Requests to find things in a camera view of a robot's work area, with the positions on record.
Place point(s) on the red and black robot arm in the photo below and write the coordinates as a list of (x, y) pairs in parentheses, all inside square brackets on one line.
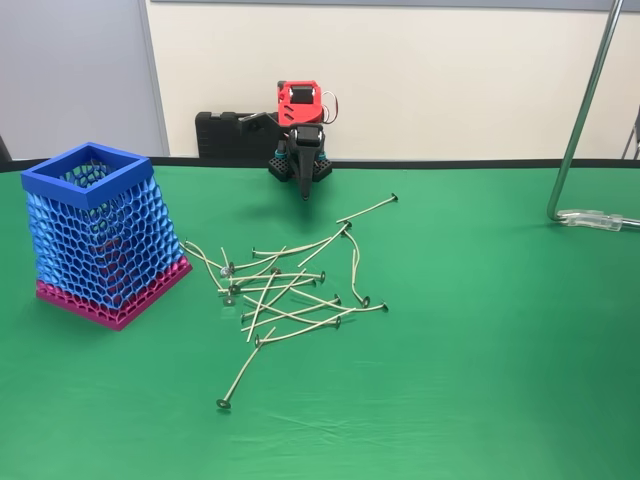
[(300, 112)]

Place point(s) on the cream candle wick metal tab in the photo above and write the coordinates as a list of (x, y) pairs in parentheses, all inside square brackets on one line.
[(257, 341), (254, 248), (314, 282), (385, 306), (348, 225), (243, 316), (395, 197), (225, 271), (366, 300), (275, 270), (223, 402), (228, 300), (345, 234), (338, 322), (322, 276), (337, 300), (231, 267), (232, 289)]

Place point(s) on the blue purple mesh basket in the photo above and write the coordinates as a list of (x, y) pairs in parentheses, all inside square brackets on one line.
[(55, 182)]

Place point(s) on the black plastic tool case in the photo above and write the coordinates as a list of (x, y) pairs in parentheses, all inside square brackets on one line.
[(220, 140)]

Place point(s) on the grey partition panel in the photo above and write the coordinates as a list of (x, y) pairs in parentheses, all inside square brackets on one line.
[(75, 75)]

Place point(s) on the green cloth with black rim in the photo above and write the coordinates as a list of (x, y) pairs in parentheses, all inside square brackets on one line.
[(450, 375)]

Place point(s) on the silver metal stand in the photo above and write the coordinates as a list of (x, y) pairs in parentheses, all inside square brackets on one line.
[(585, 110)]

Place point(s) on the teal base mount piece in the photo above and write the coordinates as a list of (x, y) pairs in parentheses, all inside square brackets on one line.
[(281, 154), (325, 155)]

